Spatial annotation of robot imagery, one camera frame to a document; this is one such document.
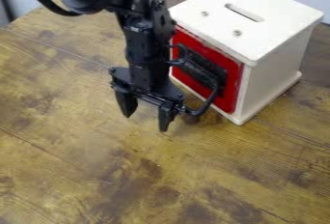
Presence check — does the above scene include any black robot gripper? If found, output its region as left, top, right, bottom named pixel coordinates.
left=109, top=23, right=183, bottom=132

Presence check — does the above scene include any red drawer with black handle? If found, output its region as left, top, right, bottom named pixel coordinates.
left=171, top=26, right=243, bottom=114

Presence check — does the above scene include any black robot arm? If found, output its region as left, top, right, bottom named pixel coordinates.
left=37, top=0, right=184, bottom=131

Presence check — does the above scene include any white wooden drawer box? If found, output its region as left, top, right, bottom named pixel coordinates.
left=170, top=0, right=323, bottom=125

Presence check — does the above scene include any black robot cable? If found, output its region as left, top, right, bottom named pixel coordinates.
left=164, top=43, right=188, bottom=67

